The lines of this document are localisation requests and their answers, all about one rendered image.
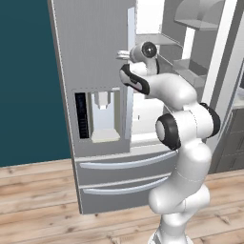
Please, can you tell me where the clear fridge door bin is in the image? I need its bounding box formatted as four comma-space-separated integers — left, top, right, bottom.
172, 58, 208, 89
173, 0, 227, 31

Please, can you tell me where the grey fridge door with dispenser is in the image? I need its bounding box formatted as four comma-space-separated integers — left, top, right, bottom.
51, 0, 138, 158

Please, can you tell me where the grey fridge drawer front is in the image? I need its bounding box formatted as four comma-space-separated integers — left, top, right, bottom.
77, 175, 175, 215
73, 149, 179, 187

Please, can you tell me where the pale blue vertical door handle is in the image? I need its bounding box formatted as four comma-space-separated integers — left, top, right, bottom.
126, 7, 136, 141

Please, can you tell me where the dark grey cupboard run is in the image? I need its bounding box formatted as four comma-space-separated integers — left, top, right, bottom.
209, 107, 244, 174

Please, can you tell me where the pale blue drawer handle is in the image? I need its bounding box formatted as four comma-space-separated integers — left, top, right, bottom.
78, 150, 178, 171
82, 175, 173, 195

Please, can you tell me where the grey fridge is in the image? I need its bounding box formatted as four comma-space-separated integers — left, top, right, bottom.
47, 0, 208, 215

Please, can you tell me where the open grey fridge door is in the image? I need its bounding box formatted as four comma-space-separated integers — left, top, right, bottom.
161, 0, 244, 154

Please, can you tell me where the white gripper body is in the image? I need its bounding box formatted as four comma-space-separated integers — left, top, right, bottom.
115, 50, 132, 61

